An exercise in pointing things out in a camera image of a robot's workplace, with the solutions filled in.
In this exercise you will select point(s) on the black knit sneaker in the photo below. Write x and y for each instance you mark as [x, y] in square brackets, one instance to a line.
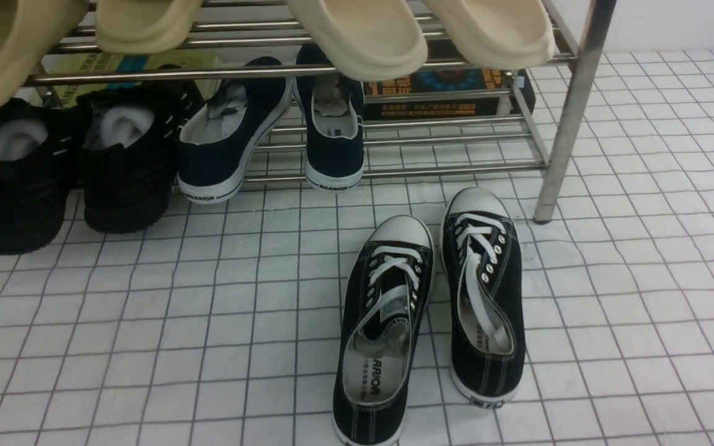
[127, 163]
[37, 150]

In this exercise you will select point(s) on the silver metal shoe rack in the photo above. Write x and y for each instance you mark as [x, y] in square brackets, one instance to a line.
[581, 58]

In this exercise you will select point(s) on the black canvas lace-up sneaker left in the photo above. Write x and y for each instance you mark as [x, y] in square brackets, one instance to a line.
[385, 300]

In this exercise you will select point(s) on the black canvas lace-up sneaker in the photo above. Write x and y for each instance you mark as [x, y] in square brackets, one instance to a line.
[385, 300]
[481, 255]

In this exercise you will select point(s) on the navy canvas sneaker right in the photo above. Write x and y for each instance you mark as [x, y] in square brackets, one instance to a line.
[332, 107]

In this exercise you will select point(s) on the navy canvas sneaker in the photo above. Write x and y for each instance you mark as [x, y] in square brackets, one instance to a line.
[332, 107]
[215, 145]

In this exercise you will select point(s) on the black canvas lace-up sneaker right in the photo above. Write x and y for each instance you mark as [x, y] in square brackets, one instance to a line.
[481, 255]

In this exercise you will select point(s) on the navy canvas sneaker left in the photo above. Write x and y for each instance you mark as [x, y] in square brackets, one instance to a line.
[215, 145]

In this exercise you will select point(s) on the beige slipper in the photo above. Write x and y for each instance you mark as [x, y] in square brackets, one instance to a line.
[369, 41]
[143, 27]
[28, 31]
[503, 35]

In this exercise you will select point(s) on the black orange box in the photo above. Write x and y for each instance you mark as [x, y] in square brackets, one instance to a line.
[428, 95]

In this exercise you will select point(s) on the beige slipper far right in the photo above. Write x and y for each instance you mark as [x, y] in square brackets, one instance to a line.
[503, 35]

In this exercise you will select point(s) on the beige slipper far left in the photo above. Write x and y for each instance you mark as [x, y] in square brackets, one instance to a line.
[28, 31]

